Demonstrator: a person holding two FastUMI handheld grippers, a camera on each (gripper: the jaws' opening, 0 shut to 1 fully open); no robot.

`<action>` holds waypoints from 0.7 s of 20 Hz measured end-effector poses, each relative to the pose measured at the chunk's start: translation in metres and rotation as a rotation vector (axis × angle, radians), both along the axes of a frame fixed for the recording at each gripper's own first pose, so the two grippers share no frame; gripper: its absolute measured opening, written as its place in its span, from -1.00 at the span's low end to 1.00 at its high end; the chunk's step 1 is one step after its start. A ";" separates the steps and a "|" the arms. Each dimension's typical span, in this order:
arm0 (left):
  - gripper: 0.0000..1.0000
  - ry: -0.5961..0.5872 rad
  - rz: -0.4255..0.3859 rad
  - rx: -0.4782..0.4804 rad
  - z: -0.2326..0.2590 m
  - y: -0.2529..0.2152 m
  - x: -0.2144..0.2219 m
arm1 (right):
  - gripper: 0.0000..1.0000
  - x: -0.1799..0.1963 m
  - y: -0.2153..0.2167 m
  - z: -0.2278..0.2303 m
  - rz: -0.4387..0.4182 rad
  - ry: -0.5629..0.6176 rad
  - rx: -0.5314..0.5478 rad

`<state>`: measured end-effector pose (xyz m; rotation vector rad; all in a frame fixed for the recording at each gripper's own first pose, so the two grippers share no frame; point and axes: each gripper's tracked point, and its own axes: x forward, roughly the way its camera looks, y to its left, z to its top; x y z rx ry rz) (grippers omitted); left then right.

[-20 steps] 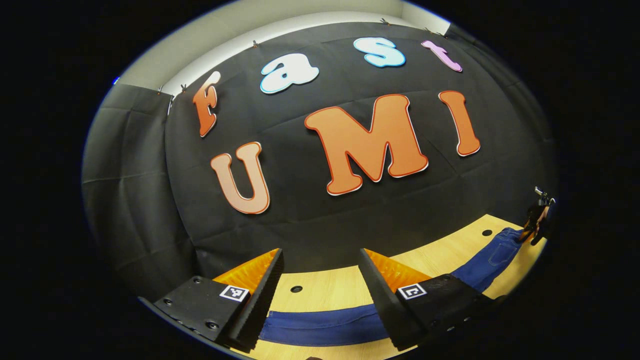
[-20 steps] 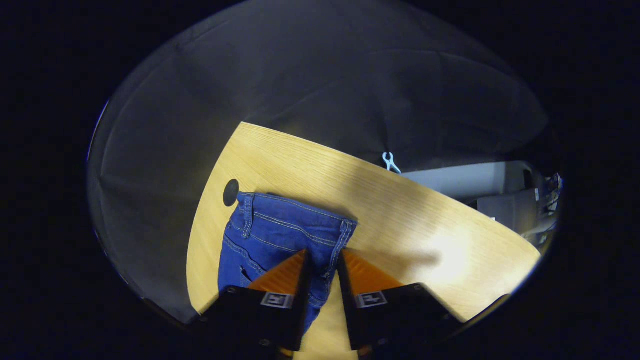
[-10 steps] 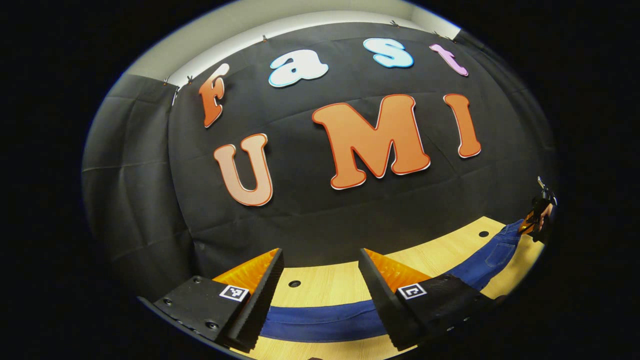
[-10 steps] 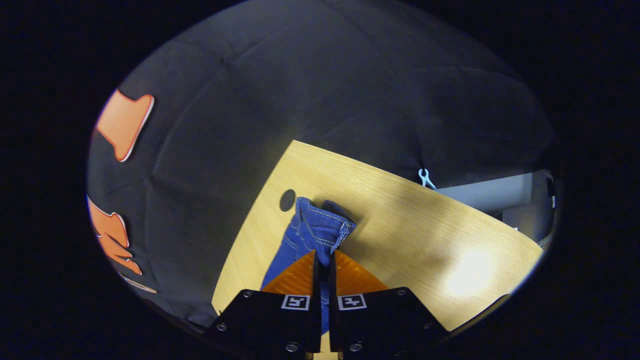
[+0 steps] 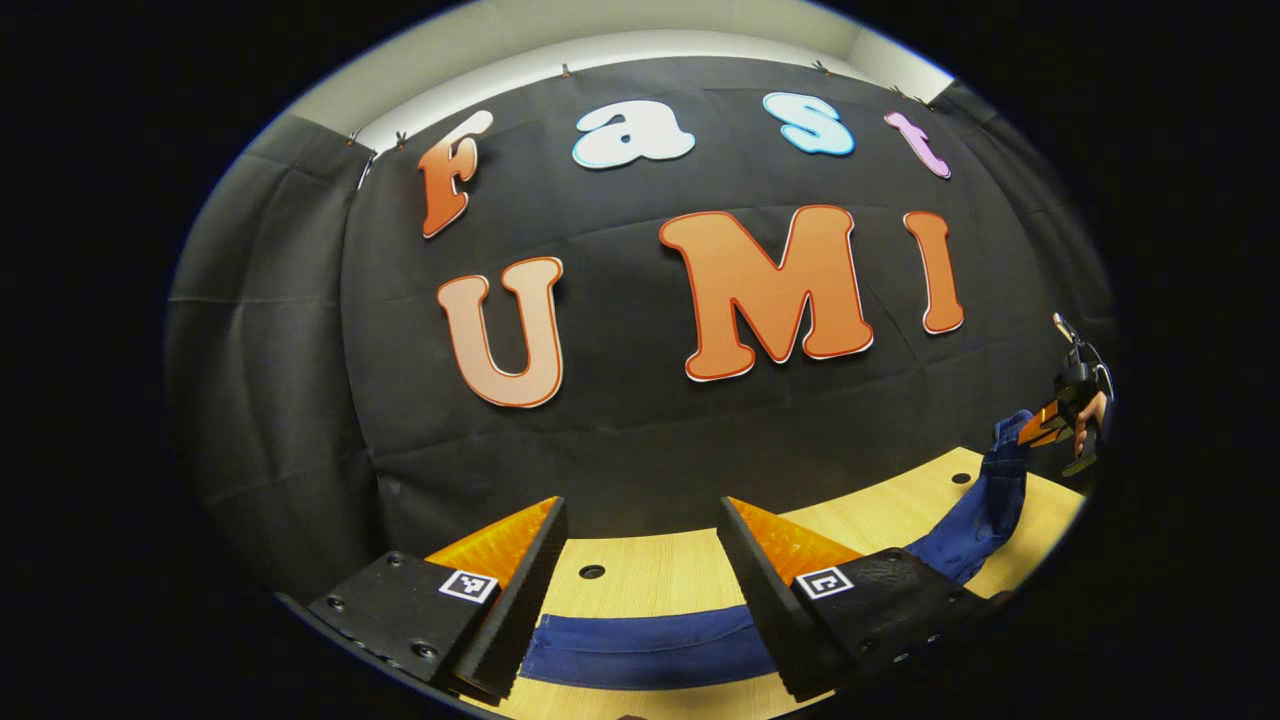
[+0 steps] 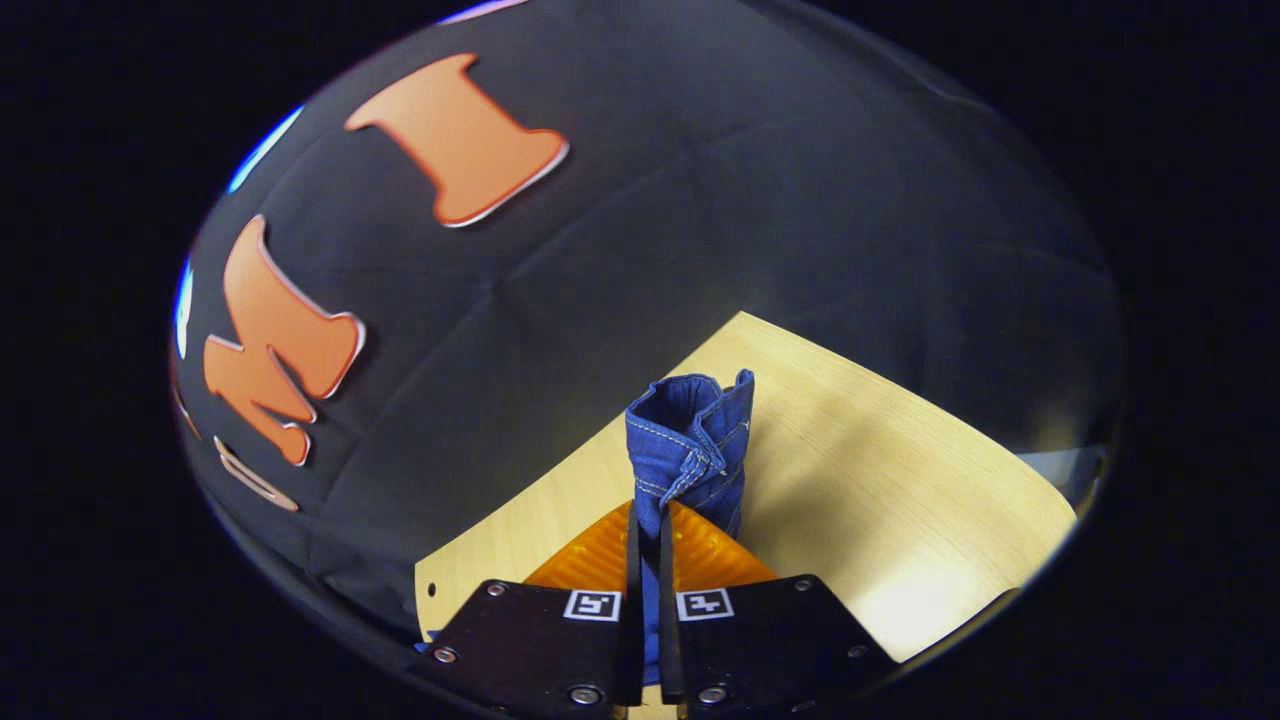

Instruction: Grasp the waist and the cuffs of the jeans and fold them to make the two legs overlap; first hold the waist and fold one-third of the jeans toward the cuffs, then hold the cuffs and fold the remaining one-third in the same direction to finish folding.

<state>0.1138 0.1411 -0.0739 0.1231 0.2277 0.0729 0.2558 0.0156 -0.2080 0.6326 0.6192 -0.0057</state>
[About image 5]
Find black backdrop cloth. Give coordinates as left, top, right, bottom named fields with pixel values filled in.
left=165, top=55, right=1119, bottom=601

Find blue jeans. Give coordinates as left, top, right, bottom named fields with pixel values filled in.
left=520, top=410, right=1036, bottom=691

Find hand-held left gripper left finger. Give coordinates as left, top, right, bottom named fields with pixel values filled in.
left=305, top=495, right=569, bottom=701

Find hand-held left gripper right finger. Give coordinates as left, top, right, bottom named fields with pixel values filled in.
left=716, top=495, right=1011, bottom=701

